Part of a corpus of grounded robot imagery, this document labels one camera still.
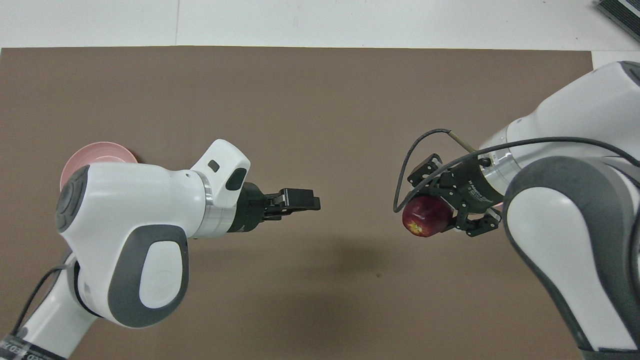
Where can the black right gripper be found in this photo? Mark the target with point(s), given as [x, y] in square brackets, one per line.
[472, 187]

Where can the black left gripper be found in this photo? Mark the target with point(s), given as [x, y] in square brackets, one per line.
[250, 210]

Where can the dark red apple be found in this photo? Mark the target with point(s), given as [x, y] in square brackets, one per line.
[425, 217]

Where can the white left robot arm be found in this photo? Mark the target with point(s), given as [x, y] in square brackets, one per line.
[130, 225]

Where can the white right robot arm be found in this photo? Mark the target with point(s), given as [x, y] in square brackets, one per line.
[575, 210]

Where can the pink plate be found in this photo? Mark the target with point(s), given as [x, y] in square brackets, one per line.
[97, 152]

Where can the brown table mat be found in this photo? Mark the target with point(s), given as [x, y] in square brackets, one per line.
[320, 100]

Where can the dark ribbed panel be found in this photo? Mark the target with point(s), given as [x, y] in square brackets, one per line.
[622, 15]

